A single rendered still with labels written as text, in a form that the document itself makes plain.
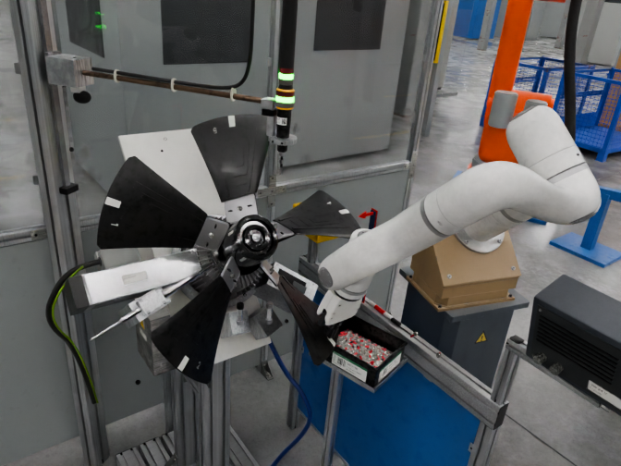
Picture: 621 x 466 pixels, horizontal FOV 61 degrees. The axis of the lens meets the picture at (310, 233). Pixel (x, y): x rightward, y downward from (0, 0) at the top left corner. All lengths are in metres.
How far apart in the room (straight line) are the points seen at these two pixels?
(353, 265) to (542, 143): 0.42
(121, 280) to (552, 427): 2.14
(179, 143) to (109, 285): 0.51
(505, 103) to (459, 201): 4.03
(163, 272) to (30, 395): 1.04
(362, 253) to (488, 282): 0.70
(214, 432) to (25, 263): 0.84
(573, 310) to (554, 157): 0.35
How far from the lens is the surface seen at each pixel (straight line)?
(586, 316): 1.21
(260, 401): 2.60
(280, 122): 1.27
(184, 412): 2.05
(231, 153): 1.41
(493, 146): 5.10
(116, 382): 2.37
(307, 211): 1.49
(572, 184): 1.02
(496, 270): 1.71
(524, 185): 0.97
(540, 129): 1.04
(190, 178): 1.60
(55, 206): 1.74
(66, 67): 1.56
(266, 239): 1.31
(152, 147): 1.61
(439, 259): 1.61
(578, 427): 2.92
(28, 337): 2.13
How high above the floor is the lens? 1.81
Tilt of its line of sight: 26 degrees down
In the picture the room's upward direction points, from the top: 5 degrees clockwise
